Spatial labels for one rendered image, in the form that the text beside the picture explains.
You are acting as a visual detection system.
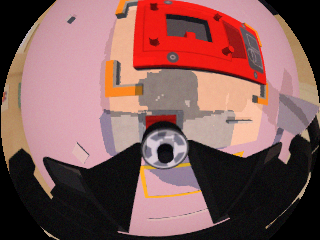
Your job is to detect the orange rectangular outline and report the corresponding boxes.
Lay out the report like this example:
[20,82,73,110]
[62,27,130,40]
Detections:
[140,151,244,199]

